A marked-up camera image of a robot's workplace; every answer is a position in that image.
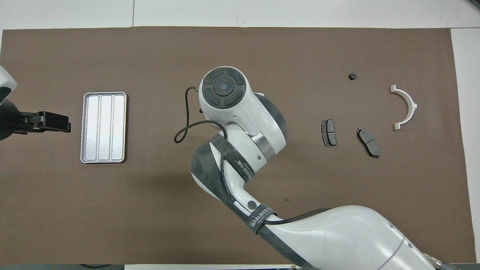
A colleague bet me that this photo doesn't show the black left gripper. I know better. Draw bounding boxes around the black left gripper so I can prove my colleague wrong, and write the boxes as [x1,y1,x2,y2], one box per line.
[0,99,72,141]

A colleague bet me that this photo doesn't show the silver metal tray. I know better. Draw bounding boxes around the silver metal tray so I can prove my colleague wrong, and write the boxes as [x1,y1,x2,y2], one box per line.
[80,91,128,164]

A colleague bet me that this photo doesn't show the brown table mat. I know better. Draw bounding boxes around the brown table mat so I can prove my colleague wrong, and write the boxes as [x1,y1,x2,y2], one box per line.
[0,26,477,265]

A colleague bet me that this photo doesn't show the rectangular dark brake pad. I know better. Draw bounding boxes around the rectangular dark brake pad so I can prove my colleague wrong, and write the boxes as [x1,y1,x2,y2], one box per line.
[321,119,337,147]

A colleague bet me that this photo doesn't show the curved dark brake pad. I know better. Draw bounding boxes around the curved dark brake pad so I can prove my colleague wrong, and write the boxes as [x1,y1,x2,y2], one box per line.
[356,127,380,159]

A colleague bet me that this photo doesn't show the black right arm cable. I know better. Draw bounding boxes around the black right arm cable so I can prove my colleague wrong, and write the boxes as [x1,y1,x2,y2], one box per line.
[174,87,330,225]

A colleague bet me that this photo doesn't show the white curved plastic bracket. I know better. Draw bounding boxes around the white curved plastic bracket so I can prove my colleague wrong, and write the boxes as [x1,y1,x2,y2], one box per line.
[390,84,418,131]

